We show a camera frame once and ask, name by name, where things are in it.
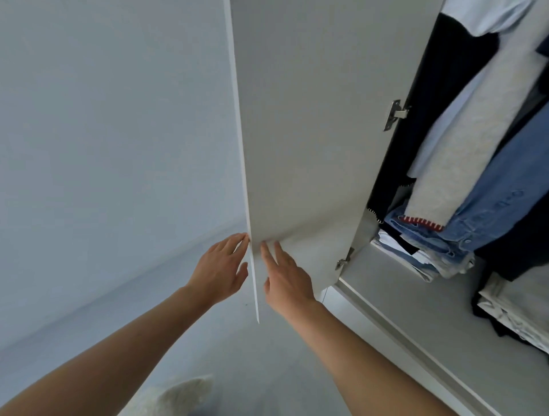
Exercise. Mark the person's right hand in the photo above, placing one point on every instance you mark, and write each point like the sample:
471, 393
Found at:
289, 287

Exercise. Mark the person's left hand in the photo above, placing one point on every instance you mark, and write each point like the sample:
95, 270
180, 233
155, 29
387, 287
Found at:
221, 270

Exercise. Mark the jeans stack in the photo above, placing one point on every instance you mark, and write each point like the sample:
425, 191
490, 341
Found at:
433, 244

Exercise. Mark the white wardrobe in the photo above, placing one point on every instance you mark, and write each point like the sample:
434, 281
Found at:
309, 107

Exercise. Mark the black clothes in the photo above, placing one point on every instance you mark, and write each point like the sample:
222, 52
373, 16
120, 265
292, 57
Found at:
484, 306

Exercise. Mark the light grey clothes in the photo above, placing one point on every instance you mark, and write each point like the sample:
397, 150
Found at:
519, 304

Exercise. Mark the grey sweater red stitching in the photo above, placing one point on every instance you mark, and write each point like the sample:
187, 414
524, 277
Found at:
472, 141

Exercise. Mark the blue denim shirt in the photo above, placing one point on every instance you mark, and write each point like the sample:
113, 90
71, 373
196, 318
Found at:
506, 188

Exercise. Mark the white zip polo shirt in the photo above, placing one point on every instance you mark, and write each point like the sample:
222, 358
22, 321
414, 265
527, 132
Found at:
484, 15

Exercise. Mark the person's left forearm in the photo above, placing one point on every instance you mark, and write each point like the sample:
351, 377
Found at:
107, 368

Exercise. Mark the person's right forearm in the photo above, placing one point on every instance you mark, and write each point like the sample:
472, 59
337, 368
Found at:
364, 368

